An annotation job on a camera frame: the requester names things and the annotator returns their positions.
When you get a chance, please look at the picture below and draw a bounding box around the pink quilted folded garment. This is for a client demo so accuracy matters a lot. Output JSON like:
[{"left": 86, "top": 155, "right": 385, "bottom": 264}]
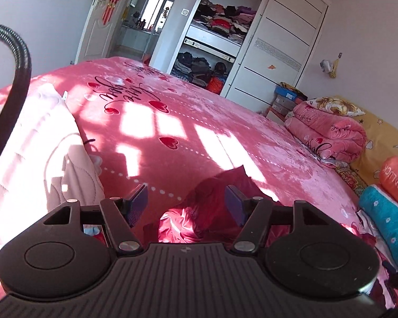
[{"left": 0, "top": 82, "right": 106, "bottom": 309}]

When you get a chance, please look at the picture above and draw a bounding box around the grey shoe boxes stack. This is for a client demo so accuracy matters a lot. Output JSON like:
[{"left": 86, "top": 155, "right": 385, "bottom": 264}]
[{"left": 266, "top": 95, "right": 296, "bottom": 125}]

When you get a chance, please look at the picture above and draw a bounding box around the folded pink quilt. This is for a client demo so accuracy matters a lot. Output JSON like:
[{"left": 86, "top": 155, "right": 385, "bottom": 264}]
[{"left": 285, "top": 102, "right": 367, "bottom": 164}]

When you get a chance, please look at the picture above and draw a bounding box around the light blue folded garment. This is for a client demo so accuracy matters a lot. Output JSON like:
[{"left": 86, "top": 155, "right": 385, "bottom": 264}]
[{"left": 83, "top": 225, "right": 101, "bottom": 236}]

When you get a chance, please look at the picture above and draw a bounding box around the yellow headboard cover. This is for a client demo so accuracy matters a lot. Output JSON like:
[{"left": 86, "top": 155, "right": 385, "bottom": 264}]
[{"left": 336, "top": 103, "right": 398, "bottom": 189}]

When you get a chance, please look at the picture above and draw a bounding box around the blue shoe box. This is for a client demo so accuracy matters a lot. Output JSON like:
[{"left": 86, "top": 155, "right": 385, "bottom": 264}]
[{"left": 275, "top": 85, "right": 298, "bottom": 101}]

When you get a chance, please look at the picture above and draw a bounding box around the dark clothes pile lower shelf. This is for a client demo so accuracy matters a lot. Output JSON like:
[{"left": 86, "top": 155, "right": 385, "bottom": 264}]
[{"left": 170, "top": 52, "right": 228, "bottom": 95}]

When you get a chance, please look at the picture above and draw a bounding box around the pile of clothes upper shelf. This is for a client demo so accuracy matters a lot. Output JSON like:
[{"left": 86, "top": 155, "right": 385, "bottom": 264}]
[{"left": 193, "top": 0, "right": 257, "bottom": 45}]

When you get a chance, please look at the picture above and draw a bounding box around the black flexible hose cable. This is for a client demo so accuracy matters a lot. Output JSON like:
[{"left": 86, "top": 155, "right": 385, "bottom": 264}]
[{"left": 0, "top": 21, "right": 32, "bottom": 181}]

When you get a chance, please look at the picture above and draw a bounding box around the white wardrobe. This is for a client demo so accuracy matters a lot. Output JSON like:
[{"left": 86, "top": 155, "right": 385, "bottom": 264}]
[{"left": 150, "top": 0, "right": 330, "bottom": 112}]

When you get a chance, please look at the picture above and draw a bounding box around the wall-mounted lamp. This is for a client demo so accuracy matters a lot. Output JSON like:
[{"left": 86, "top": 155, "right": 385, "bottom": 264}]
[{"left": 320, "top": 52, "right": 342, "bottom": 79}]

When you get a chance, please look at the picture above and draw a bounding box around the red puffer down jacket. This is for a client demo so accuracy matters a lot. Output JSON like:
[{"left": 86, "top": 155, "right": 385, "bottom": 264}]
[{"left": 157, "top": 165, "right": 291, "bottom": 244}]

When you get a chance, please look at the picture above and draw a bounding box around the teal flower pillow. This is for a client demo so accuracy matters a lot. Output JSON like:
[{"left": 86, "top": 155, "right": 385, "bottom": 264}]
[{"left": 359, "top": 184, "right": 398, "bottom": 267}]

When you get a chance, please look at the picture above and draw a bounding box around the pink heart-pattern bed blanket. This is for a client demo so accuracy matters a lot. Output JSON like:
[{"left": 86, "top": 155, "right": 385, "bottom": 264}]
[{"left": 0, "top": 56, "right": 397, "bottom": 309}]

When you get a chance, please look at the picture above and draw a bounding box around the white bedroom door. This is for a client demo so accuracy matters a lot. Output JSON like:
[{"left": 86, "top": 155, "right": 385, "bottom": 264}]
[{"left": 75, "top": 0, "right": 127, "bottom": 64}]

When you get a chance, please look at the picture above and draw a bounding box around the floral pillow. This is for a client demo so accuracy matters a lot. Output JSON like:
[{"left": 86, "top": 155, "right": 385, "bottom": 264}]
[{"left": 306, "top": 97, "right": 365, "bottom": 117}]

